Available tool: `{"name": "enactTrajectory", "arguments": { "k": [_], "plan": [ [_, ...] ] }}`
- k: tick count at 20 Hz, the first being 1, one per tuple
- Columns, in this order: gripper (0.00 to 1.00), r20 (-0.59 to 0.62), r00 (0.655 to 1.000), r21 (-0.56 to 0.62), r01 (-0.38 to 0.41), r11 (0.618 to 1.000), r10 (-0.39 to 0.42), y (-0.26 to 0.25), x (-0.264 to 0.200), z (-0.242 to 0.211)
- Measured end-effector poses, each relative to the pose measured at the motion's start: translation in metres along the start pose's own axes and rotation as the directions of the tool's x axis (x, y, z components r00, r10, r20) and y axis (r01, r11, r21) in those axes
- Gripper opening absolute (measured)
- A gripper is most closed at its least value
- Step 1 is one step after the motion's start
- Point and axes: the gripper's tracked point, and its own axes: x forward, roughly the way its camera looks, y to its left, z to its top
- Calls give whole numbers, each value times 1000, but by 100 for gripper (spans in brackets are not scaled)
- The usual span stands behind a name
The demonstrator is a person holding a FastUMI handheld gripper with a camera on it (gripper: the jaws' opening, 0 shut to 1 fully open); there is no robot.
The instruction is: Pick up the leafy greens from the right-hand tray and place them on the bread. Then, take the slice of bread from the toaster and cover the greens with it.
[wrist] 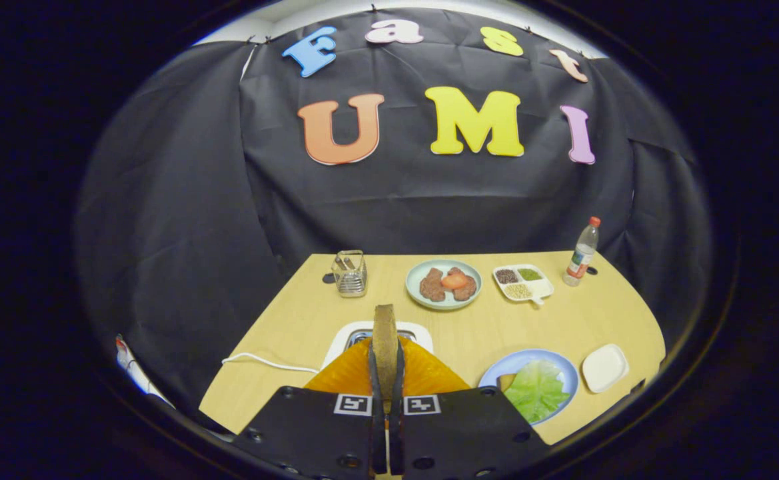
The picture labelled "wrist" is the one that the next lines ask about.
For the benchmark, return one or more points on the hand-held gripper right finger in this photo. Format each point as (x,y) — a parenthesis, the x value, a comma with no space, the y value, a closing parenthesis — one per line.
(396,440)

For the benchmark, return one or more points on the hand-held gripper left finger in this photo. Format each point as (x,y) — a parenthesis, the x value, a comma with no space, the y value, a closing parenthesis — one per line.
(378,440)

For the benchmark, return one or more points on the rounded brown toast slice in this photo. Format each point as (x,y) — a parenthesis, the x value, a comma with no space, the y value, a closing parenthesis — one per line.
(385,346)

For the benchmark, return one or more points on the green lettuce leaf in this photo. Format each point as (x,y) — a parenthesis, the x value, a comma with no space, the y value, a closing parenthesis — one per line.
(536,393)

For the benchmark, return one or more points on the white toaster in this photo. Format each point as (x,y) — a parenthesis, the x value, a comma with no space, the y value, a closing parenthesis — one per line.
(422,333)

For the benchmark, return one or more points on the square brown bread slice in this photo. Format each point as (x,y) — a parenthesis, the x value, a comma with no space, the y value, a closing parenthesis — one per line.
(506,381)

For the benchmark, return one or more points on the pale green round plate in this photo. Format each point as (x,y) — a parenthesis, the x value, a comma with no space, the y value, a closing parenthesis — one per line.
(442,305)

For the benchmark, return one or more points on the blue round plate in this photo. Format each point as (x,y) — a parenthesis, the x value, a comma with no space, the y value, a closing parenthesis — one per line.
(522,356)

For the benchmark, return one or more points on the brown meat patty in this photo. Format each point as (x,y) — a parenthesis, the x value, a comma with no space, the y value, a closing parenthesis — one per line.
(431,288)
(468,291)

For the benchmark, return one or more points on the red tomato slice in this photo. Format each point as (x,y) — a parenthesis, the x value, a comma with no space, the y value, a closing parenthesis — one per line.
(454,281)

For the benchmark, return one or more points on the pile of beige beans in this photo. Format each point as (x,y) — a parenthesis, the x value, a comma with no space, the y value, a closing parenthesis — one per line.
(518,290)

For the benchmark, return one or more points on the pile of dark beans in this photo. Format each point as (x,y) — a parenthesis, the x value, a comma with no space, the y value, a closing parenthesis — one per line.
(507,276)

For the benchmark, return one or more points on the white divided dish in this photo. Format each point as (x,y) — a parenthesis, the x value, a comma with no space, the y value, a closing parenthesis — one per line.
(544,288)

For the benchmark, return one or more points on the pile of green beans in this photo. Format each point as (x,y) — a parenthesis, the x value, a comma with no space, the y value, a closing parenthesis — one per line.
(530,274)

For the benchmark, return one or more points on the small white square plate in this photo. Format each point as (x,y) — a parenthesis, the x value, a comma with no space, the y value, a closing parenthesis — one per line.
(604,368)

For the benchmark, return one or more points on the black backdrop cloth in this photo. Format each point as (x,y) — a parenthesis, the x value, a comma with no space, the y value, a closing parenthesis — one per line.
(396,213)

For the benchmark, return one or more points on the clear plastic bottle red cap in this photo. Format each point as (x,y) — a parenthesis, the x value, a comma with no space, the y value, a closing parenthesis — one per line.
(582,256)

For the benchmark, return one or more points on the white and red object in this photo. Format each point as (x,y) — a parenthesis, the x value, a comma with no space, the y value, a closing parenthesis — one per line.
(126,353)

